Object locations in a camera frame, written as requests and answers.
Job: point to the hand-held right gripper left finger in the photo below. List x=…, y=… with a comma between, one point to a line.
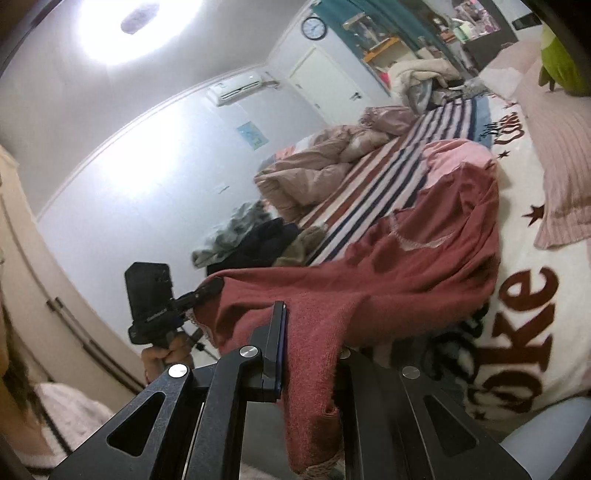
x=274, y=360

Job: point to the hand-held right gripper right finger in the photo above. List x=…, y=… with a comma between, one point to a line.
x=364, y=392

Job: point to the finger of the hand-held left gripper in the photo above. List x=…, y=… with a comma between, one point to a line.
x=203, y=293

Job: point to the red knit sweater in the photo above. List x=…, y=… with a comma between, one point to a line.
x=369, y=286

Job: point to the dark clothes pile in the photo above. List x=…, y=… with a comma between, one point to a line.
x=263, y=244

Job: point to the person's left hand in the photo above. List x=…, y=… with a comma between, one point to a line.
x=157, y=360

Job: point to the grey fluffy cloth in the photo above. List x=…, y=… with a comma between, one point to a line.
x=226, y=230

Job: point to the brown furry cloth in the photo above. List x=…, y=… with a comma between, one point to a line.
x=302, y=244

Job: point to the beige wardrobe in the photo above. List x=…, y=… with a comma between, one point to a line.
x=46, y=230

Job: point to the pink quilt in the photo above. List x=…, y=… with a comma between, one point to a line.
x=300, y=184

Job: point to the person's fluffy white clothing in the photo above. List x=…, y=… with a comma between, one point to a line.
x=64, y=415

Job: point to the person's dark hair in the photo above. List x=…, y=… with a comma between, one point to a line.
x=16, y=369

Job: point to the pink striped pillow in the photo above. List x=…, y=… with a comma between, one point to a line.
x=288, y=152

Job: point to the light blue cloth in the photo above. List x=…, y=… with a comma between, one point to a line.
x=545, y=443

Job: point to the white air conditioner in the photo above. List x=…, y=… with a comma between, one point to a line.
x=235, y=87

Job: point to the striped printed blanket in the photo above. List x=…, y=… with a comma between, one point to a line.
x=531, y=221

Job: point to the white door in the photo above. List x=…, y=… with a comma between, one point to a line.
x=323, y=74

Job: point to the pink satin garment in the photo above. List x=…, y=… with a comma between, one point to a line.
x=388, y=120

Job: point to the round ceiling lamp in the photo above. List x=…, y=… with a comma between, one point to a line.
x=138, y=23

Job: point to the yellow shelf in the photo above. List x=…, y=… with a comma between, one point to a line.
x=383, y=46

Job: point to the clear display case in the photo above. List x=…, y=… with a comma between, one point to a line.
x=362, y=30

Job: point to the pink ribbed pillow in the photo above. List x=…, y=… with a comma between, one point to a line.
x=563, y=152

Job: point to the white duvet pile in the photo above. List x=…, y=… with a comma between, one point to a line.
x=425, y=71

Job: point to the teal curtain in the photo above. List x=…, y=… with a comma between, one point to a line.
x=401, y=18

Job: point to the green avocado plush toy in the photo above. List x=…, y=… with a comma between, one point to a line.
x=561, y=64

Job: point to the pink toy boxes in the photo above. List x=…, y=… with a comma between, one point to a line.
x=478, y=14

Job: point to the blue wall poster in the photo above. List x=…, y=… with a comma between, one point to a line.
x=252, y=134

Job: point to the round wall clock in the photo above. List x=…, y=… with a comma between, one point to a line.
x=314, y=28

